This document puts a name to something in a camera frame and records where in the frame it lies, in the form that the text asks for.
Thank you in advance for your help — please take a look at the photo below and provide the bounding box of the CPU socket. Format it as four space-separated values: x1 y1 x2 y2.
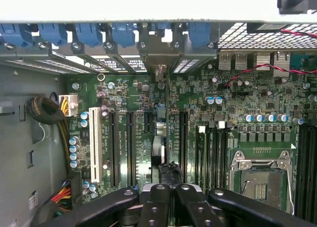
229 150 297 216

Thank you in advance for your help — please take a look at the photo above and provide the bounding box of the black braided power cable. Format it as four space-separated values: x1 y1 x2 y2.
26 96 72 173

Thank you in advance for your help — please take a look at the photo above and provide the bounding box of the short black expansion slot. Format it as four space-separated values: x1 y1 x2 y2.
144 112 153 135

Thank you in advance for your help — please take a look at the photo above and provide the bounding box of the black open PC case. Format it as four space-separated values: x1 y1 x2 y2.
0 18 317 227

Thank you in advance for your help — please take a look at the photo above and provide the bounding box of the black connector with coloured wires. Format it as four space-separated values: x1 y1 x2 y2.
51 171 82 217

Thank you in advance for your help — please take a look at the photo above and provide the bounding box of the long black expansion slot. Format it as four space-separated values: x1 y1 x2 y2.
110 112 121 188
178 111 189 183
126 112 137 188

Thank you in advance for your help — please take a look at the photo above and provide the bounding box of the red black twisted wire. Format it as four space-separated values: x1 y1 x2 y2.
224 28 317 89

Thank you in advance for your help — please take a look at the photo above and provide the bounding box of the green motherboard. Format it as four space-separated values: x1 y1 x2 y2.
65 51 317 227

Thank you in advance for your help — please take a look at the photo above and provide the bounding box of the metal slot cover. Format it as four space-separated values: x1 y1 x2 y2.
172 41 219 74

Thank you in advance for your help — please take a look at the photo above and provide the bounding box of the white expansion slot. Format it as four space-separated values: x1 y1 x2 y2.
88 107 103 184

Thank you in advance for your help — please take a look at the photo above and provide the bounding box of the metal locking lever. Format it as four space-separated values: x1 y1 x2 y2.
242 179 250 198
287 160 296 216

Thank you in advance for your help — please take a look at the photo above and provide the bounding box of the white power connector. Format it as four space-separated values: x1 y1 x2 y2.
58 93 79 117

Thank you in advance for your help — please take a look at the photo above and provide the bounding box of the black RAM slot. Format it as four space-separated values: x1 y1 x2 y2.
216 121 228 189
296 125 305 223
304 125 312 223
311 125 317 223
207 121 217 189

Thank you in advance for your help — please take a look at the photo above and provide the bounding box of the blue card clip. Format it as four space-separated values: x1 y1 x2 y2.
186 22 213 50
110 23 137 48
0 23 33 48
37 23 68 47
150 22 172 31
74 23 104 48

